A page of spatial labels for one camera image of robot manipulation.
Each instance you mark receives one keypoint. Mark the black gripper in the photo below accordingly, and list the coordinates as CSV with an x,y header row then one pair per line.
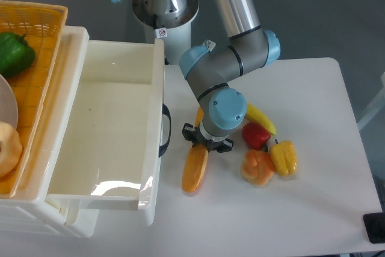
x,y
198,135

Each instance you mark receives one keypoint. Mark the long orange bread loaf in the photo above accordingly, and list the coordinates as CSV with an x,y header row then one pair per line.
x,y
194,168

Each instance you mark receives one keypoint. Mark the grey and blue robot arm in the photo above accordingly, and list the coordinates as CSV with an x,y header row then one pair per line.
x,y
207,70

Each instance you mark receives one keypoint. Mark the orange knotted bread roll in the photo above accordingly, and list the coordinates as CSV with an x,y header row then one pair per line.
x,y
257,168

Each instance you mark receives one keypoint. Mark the red bell pepper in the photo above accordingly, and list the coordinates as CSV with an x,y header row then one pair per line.
x,y
255,135

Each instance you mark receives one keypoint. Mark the yellow banana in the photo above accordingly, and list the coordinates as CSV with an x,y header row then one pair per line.
x,y
255,115

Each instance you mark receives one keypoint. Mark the yellow bell pepper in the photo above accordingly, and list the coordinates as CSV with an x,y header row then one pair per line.
x,y
284,158

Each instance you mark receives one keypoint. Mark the white plastic drawer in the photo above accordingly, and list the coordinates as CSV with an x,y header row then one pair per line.
x,y
111,151

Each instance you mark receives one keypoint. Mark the white object at right edge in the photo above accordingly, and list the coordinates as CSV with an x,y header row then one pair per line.
x,y
372,108

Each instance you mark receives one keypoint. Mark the black device at table edge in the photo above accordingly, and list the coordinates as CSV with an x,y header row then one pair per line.
x,y
374,225

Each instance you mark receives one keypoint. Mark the white plastic drawer cabinet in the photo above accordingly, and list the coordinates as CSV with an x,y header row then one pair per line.
x,y
31,210

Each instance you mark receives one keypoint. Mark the beige plate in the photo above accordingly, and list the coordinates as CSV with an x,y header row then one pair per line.
x,y
8,104

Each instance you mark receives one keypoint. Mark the orange woven basket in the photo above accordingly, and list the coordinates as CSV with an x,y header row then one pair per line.
x,y
43,26

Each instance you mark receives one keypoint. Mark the green bell pepper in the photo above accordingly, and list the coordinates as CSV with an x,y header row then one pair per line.
x,y
16,54

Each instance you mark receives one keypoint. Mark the black drawer handle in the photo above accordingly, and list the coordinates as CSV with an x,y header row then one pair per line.
x,y
166,130

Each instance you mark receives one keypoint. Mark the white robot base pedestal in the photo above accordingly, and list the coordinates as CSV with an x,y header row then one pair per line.
x,y
169,20

